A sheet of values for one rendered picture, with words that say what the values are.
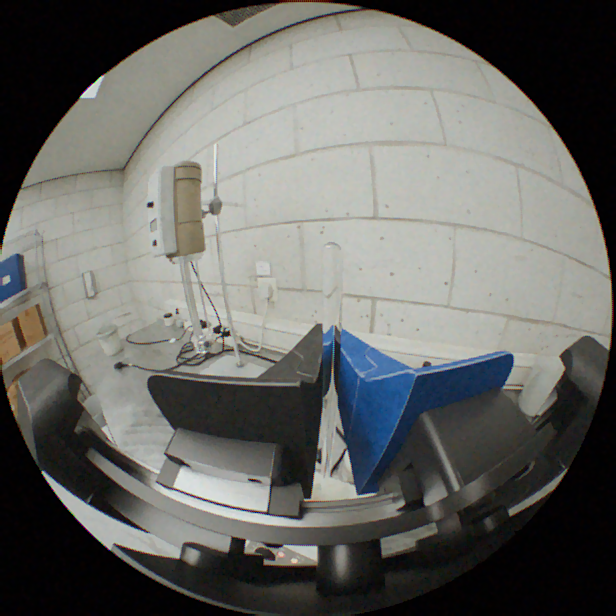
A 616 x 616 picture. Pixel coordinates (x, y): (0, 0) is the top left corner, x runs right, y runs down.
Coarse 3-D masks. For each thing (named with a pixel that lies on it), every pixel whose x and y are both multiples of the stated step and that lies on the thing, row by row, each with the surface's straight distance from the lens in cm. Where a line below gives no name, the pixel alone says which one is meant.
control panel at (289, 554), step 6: (246, 546) 36; (252, 546) 36; (258, 546) 35; (264, 546) 35; (276, 552) 34; (282, 552) 34; (288, 552) 34; (294, 552) 33; (276, 558) 35; (282, 558) 35; (288, 558) 34; (294, 558) 34; (300, 558) 34; (306, 558) 33
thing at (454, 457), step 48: (432, 432) 4; (480, 432) 4; (528, 432) 5; (384, 480) 6; (432, 480) 4; (480, 480) 3; (240, 528) 3; (288, 528) 3; (336, 528) 3; (384, 528) 3
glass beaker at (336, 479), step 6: (318, 468) 25; (318, 474) 26; (330, 474) 26; (336, 474) 25; (342, 474) 25; (318, 480) 28; (330, 480) 28; (336, 480) 27; (342, 480) 25; (348, 480) 25; (336, 486) 29; (342, 486) 27; (348, 486) 25; (342, 492) 28; (348, 492) 25; (348, 498) 24
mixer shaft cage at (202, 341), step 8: (184, 264) 53; (184, 272) 53; (184, 280) 49; (200, 280) 51; (184, 288) 50; (192, 288) 52; (200, 288) 51; (192, 296) 52; (192, 304) 55; (192, 312) 55; (192, 320) 52; (200, 328) 54; (208, 328) 54; (200, 336) 55; (208, 336) 55; (200, 344) 53; (208, 344) 54; (200, 352) 55
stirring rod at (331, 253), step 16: (336, 256) 5; (336, 272) 5; (336, 288) 5; (336, 304) 6; (336, 320) 6; (336, 336) 6; (336, 352) 6; (336, 368) 7; (336, 384) 7; (336, 400) 8
